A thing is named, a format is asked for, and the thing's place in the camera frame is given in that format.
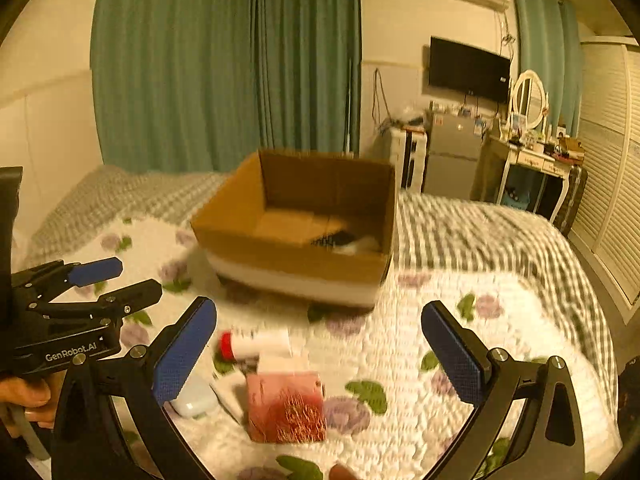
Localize black wall cables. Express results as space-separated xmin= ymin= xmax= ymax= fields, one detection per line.
xmin=372 ymin=67 xmax=396 ymax=133

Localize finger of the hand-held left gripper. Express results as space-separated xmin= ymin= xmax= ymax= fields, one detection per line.
xmin=12 ymin=256 xmax=124 ymax=304
xmin=27 ymin=279 xmax=164 ymax=332

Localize clear plastic bags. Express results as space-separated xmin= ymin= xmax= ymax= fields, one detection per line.
xmin=385 ymin=105 xmax=426 ymax=133

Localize small brown cardboard box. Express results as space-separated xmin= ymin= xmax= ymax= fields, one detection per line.
xmin=555 ymin=135 xmax=586 ymax=161

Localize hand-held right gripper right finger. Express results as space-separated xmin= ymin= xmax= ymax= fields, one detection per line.
xmin=421 ymin=301 xmax=586 ymax=480

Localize black wall television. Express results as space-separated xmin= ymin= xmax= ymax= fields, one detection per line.
xmin=429 ymin=36 xmax=512 ymax=103

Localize silver mini fridge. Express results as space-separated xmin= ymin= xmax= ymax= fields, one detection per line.
xmin=424 ymin=110 xmax=486 ymax=201

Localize person's left hand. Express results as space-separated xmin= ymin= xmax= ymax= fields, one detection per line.
xmin=0 ymin=375 xmax=54 ymax=429

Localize white earbuds case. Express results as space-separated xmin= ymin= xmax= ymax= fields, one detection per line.
xmin=170 ymin=375 xmax=220 ymax=418

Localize white bottle with red cap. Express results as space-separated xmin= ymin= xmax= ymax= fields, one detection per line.
xmin=220 ymin=330 xmax=292 ymax=362

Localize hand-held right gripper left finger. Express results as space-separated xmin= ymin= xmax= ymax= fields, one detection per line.
xmin=51 ymin=296 xmax=218 ymax=480

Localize white mop pole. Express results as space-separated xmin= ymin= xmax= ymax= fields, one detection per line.
xmin=344 ymin=57 xmax=353 ymax=156

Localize teal curtain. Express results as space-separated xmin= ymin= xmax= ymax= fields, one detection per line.
xmin=91 ymin=0 xmax=261 ymax=173
xmin=255 ymin=0 xmax=362 ymax=158
xmin=510 ymin=0 xmax=583 ymax=138

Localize white suitcase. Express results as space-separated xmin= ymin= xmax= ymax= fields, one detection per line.
xmin=387 ymin=127 xmax=428 ymax=193

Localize dark checked suitcase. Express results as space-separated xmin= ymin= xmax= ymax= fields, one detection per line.
xmin=552 ymin=165 xmax=588 ymax=236

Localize air conditioner cable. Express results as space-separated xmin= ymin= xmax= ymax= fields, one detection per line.
xmin=500 ymin=10 xmax=516 ymax=56

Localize white floral quilt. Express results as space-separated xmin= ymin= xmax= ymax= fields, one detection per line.
xmin=30 ymin=217 xmax=608 ymax=480

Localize pink box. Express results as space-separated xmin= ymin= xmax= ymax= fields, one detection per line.
xmin=246 ymin=371 xmax=328 ymax=444

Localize white dressing table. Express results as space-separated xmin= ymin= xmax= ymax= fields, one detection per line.
xmin=492 ymin=132 xmax=576 ymax=226

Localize oval white-framed mirror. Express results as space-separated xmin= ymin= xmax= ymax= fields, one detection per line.
xmin=509 ymin=70 xmax=550 ymax=131

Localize white cube box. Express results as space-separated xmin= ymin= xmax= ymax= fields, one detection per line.
xmin=257 ymin=352 xmax=313 ymax=376

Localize white louvred wardrobe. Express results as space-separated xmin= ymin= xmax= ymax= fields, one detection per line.
xmin=567 ymin=35 xmax=640 ymax=311

